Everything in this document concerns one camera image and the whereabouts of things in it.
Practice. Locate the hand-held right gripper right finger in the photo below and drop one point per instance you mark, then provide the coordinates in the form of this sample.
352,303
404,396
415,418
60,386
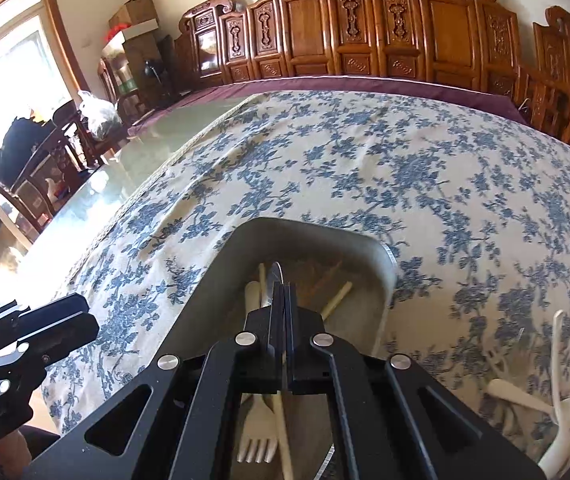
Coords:
305,340

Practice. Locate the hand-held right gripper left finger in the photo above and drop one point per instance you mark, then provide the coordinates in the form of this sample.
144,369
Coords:
265,330

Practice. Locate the grey metal tray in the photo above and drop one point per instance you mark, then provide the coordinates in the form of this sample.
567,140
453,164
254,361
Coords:
315,250

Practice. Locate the beige fork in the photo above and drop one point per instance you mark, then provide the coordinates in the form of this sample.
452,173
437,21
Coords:
256,442

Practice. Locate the person's left hand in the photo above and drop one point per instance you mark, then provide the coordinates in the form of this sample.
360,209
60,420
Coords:
12,455

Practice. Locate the wooden dining chair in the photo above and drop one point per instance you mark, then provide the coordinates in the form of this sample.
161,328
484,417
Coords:
55,160

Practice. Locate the black clothes pile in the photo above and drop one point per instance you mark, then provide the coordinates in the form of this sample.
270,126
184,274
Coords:
22,145

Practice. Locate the blue floral tablecloth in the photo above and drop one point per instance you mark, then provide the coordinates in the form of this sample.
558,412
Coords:
415,170

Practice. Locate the white plastic bag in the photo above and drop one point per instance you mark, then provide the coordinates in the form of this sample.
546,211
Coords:
99,117

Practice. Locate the black desk lamp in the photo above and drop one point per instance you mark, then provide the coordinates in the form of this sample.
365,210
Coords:
155,80

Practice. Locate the purple sofa cushion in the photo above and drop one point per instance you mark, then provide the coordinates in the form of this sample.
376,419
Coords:
365,83

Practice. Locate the red flowers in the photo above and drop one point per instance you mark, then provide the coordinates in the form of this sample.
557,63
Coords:
114,33

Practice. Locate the white flat box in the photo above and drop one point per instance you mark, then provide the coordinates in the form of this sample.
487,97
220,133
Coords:
135,30

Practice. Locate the carved wooden sofa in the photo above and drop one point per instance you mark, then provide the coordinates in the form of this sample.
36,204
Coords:
310,25

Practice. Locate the brown cardboard box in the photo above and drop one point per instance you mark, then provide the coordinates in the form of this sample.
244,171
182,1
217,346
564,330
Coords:
132,10

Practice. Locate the wooden door frame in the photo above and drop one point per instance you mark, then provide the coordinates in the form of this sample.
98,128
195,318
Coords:
67,35

